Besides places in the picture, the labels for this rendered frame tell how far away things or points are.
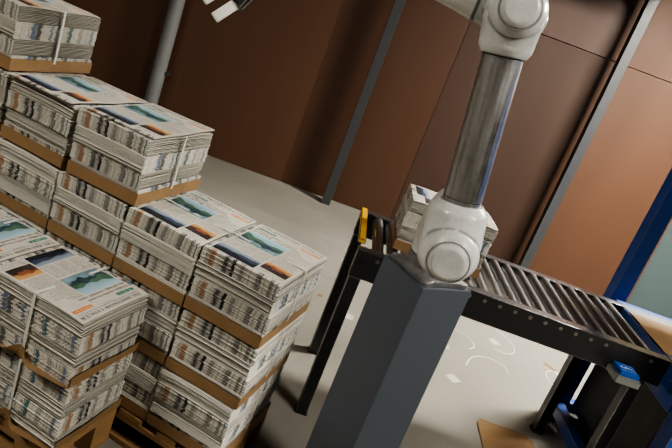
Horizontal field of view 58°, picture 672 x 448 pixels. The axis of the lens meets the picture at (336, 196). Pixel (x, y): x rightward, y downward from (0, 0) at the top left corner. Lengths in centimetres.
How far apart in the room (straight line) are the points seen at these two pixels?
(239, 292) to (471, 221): 76
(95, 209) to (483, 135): 127
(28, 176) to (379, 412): 141
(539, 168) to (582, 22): 127
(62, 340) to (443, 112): 416
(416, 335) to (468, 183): 52
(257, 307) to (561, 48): 423
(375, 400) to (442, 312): 33
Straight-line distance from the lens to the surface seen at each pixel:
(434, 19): 543
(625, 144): 592
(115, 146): 206
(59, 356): 199
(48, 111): 224
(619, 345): 276
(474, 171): 154
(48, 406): 209
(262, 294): 187
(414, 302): 177
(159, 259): 204
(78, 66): 257
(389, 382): 191
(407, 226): 252
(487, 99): 152
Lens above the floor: 163
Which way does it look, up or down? 16 degrees down
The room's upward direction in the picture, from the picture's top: 21 degrees clockwise
